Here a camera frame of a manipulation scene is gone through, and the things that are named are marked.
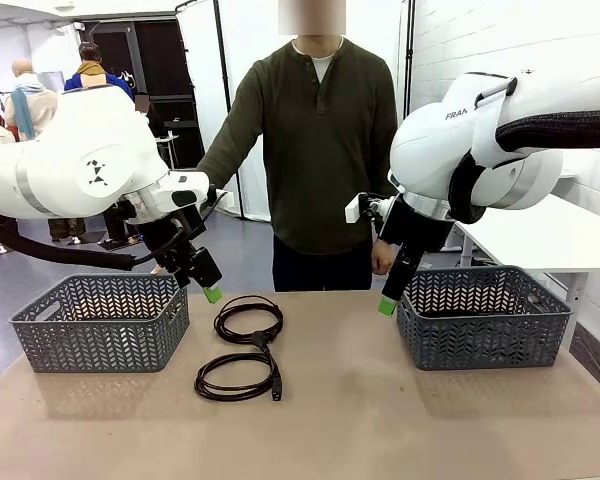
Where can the bald mannequin beige jacket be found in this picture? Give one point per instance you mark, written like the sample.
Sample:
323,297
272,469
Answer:
30,110

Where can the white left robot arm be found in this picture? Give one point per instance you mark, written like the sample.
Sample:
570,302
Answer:
70,150

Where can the black framed partition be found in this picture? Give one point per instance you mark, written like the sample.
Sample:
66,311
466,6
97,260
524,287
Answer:
165,60

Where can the grey plastic lattice basket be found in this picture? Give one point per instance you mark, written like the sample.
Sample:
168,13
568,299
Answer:
480,345
105,345

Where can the mannequin with blue garment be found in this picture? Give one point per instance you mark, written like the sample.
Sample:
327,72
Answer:
91,65

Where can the person's right forearm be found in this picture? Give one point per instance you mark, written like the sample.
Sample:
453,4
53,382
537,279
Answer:
222,155

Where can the black light stand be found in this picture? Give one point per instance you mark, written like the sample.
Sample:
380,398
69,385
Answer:
409,50

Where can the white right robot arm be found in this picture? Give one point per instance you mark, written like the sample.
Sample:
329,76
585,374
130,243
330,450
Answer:
430,150

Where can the person in green sweater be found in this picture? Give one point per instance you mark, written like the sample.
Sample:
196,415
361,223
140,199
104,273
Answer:
325,150

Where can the right arm black braided sleeve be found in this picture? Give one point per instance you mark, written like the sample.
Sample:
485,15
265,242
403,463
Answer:
565,130

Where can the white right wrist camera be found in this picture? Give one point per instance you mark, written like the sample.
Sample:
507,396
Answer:
352,212

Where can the background person dark clothes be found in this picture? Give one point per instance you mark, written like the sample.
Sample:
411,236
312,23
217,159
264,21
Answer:
152,122

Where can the person's right hand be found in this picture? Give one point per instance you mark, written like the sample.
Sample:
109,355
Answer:
156,270

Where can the person's left hand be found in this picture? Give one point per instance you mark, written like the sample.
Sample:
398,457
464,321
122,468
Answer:
383,257

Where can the computer monitor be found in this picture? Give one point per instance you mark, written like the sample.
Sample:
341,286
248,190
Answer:
50,80

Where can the white backdrop screen black frame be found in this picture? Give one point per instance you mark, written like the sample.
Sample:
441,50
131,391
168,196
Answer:
200,100

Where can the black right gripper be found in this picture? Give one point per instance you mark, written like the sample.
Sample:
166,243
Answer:
415,225

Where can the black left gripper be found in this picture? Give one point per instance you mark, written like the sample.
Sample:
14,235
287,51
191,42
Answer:
172,235

